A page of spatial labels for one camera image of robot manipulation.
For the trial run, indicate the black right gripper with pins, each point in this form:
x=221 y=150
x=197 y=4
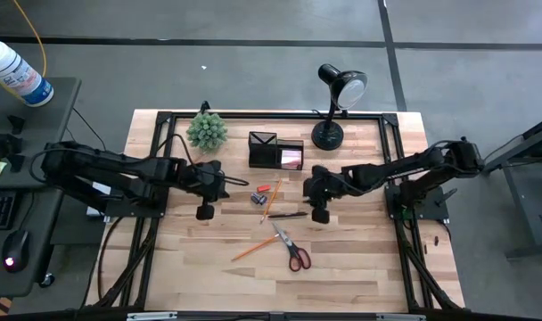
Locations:
x=322 y=187

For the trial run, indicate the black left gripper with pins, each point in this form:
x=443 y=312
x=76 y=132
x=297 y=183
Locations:
x=206 y=178

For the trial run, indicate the pink sticky notes pad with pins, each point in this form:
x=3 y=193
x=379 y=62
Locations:
x=291 y=159

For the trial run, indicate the black pen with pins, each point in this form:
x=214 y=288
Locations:
x=288 y=215

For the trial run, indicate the orange pencil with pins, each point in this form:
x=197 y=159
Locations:
x=271 y=200
x=255 y=248

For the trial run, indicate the black binder clip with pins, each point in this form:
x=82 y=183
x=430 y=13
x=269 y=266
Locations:
x=255 y=198
x=263 y=200

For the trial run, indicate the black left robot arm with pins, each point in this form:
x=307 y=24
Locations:
x=97 y=171

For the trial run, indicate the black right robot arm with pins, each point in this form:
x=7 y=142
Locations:
x=409 y=167

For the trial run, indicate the black mesh desk organizer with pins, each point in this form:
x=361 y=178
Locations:
x=262 y=153

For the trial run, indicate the green artificial potted plant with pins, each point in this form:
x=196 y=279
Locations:
x=206 y=131

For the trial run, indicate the black desk lamp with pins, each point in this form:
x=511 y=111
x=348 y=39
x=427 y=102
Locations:
x=326 y=135

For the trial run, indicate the small black clamp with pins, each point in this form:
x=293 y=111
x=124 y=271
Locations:
x=204 y=107

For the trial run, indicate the white power brick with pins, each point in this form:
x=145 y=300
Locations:
x=102 y=189

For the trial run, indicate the small white block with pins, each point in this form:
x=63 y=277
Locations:
x=95 y=211

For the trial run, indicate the black side desk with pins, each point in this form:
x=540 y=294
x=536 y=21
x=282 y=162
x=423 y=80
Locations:
x=39 y=134

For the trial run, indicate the black caster wheel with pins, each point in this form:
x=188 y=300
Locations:
x=46 y=280

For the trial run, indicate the black computer mouse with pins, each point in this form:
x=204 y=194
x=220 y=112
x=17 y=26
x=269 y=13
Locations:
x=16 y=249

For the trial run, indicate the black desk device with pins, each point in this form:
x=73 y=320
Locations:
x=5 y=145

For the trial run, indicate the white wipes canister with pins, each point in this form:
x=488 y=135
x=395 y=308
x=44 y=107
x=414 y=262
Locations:
x=17 y=73

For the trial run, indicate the grey metal stand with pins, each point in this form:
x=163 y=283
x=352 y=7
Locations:
x=529 y=250

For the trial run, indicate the black metal table frame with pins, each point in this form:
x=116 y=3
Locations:
x=275 y=115

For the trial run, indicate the silver bracket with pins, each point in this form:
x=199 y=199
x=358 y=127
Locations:
x=150 y=316
x=400 y=317

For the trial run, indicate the small black bracket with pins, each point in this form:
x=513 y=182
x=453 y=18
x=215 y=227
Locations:
x=16 y=124

